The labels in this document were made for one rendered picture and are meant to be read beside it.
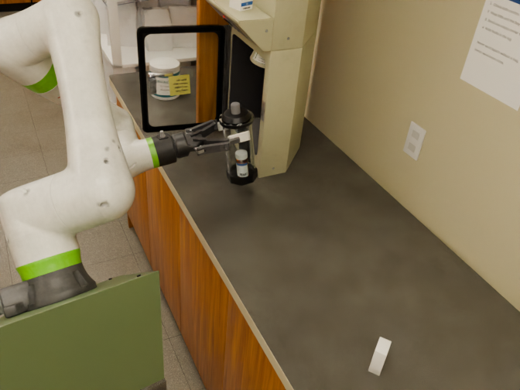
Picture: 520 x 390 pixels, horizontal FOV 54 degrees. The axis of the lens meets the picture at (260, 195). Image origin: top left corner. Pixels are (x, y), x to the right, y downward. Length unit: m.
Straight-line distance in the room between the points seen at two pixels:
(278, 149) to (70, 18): 0.89
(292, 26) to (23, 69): 0.77
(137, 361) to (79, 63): 0.63
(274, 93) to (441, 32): 0.53
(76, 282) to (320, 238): 0.80
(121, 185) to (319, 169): 1.04
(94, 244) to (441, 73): 2.07
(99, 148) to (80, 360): 0.41
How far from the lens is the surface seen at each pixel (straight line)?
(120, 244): 2.99
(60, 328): 1.01
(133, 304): 1.03
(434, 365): 1.39
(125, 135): 1.56
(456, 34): 1.63
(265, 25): 1.59
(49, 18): 1.24
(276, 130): 1.77
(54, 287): 1.11
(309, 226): 1.66
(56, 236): 1.12
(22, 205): 1.12
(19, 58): 1.30
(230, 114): 1.58
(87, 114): 1.10
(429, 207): 1.80
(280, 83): 1.69
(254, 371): 1.58
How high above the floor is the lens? 1.99
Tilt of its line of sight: 36 degrees down
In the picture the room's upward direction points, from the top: 6 degrees clockwise
